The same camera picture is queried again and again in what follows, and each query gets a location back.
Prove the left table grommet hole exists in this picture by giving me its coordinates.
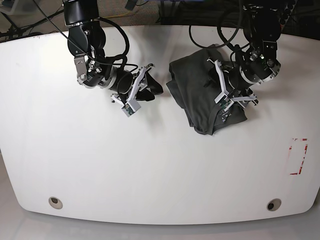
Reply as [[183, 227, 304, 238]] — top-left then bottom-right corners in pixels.
[[48, 197, 63, 210]]

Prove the table grommet hole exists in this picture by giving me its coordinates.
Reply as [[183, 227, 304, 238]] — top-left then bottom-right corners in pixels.
[[48, 197, 63, 210], [266, 198, 282, 212]]

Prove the yellow cable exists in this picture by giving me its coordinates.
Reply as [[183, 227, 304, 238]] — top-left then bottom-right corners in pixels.
[[98, 6, 136, 21]]

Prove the right table grommet hole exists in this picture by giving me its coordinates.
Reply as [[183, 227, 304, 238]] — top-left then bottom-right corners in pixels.
[[266, 198, 282, 212]]

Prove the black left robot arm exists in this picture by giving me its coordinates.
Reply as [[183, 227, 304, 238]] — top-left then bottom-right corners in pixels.
[[207, 3, 282, 112]]

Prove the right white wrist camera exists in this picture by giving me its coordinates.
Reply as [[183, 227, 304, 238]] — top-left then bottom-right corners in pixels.
[[106, 63, 155, 117]]

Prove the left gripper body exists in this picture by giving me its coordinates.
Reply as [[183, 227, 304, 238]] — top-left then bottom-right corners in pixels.
[[224, 53, 281, 108]]

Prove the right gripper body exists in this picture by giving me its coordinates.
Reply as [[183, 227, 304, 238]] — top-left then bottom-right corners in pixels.
[[76, 61, 150, 103]]

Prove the red tape marking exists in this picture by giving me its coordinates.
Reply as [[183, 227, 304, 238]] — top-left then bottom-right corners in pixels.
[[287, 138, 309, 176]]

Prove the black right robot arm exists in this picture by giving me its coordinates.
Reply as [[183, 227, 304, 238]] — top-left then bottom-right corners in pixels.
[[62, 0, 164, 103]]

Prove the dark green T-shirt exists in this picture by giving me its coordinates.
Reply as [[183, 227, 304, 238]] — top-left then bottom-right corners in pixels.
[[166, 49, 247, 136]]

